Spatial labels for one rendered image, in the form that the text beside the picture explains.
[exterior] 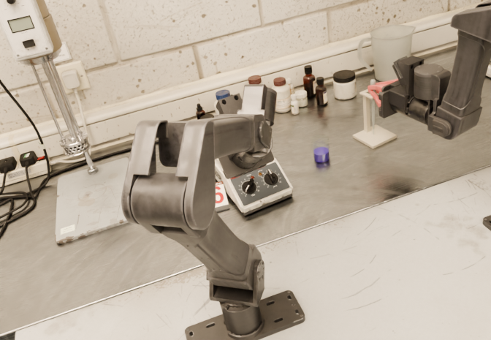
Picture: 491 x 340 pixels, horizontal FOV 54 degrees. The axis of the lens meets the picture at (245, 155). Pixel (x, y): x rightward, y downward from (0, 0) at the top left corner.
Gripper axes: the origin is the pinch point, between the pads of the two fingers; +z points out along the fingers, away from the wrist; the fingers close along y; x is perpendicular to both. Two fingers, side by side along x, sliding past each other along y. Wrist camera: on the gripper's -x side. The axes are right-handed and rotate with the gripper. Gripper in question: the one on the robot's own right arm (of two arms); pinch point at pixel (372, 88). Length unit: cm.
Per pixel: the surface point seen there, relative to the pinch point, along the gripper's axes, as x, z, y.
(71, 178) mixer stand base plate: 13, 38, 73
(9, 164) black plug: 8, 50, 87
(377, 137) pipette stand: 13.3, -1.8, 0.6
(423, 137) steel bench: 14.1, -8.7, -8.4
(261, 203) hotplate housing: 12.2, -7.2, 38.7
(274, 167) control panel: 8.2, -2.3, 31.6
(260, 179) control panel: 8.9, -3.3, 36.0
